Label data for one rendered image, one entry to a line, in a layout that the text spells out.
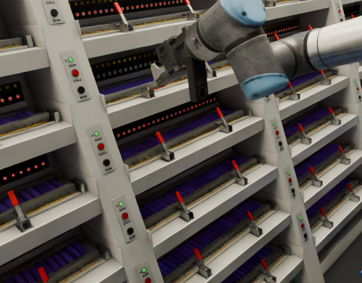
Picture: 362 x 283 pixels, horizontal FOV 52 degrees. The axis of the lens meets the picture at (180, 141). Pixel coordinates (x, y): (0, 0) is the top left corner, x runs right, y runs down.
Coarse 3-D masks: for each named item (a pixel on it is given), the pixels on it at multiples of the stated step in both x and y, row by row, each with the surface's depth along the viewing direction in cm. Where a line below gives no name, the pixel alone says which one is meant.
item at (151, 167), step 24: (216, 96) 145; (144, 120) 123; (168, 120) 130; (192, 120) 134; (216, 120) 131; (240, 120) 134; (120, 144) 117; (144, 144) 118; (168, 144) 116; (192, 144) 119; (216, 144) 120; (144, 168) 105; (168, 168) 107
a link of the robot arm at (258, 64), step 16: (256, 32) 73; (240, 48) 73; (256, 48) 72; (272, 48) 75; (288, 48) 77; (240, 64) 74; (256, 64) 72; (272, 64) 73; (288, 64) 76; (240, 80) 76; (256, 80) 73; (272, 80) 72; (256, 96) 75
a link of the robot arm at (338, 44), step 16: (304, 32) 80; (320, 32) 75; (336, 32) 72; (352, 32) 69; (304, 48) 77; (320, 48) 75; (336, 48) 72; (352, 48) 70; (304, 64) 79; (320, 64) 77; (336, 64) 75
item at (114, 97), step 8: (216, 64) 132; (224, 64) 135; (176, 80) 120; (128, 88) 109; (136, 88) 109; (152, 88) 113; (104, 96) 103; (112, 96) 104; (120, 96) 106; (128, 96) 108
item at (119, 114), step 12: (216, 60) 143; (132, 72) 122; (144, 72) 125; (228, 72) 127; (180, 84) 118; (216, 84) 122; (228, 84) 127; (156, 96) 107; (168, 96) 109; (180, 96) 112; (108, 108) 100; (120, 108) 99; (132, 108) 101; (144, 108) 104; (156, 108) 107; (168, 108) 110; (120, 120) 99; (132, 120) 102
